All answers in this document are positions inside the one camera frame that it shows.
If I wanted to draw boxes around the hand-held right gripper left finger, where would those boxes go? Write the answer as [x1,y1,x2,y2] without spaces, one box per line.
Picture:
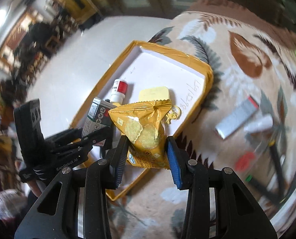
[15,135,130,239]

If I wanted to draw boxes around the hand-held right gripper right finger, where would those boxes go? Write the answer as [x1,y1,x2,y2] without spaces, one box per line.
[166,136,278,239]

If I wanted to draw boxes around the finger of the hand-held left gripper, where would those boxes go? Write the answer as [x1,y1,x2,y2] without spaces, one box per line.
[51,128,113,158]
[44,128,85,145]

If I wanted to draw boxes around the grey green small box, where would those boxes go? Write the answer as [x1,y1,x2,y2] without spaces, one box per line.
[82,97,117,146]

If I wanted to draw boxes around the yellow biscuit packet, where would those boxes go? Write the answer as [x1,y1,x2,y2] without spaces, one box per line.
[108,98,173,170]

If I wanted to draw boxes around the white box yellow taped rim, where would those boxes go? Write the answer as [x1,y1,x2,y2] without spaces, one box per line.
[69,40,214,202]

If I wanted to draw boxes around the red white small bottle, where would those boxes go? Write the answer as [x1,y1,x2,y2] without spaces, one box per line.
[110,79,128,105]

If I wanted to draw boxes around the red small packet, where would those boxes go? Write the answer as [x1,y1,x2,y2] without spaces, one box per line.
[235,152,257,172]

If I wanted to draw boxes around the grey rectangular box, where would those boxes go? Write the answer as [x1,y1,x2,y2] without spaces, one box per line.
[215,96,260,140]

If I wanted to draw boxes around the dark wooden chairs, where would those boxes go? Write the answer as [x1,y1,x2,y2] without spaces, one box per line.
[11,22,71,85]

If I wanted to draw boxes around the white tube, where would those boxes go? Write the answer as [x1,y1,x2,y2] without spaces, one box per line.
[244,115,273,133]

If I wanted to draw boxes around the black marker green cap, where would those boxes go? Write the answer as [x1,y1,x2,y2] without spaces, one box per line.
[246,175,283,203]

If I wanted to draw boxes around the leaf printed beige blanket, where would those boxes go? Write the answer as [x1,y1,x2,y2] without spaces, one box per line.
[106,0,296,239]

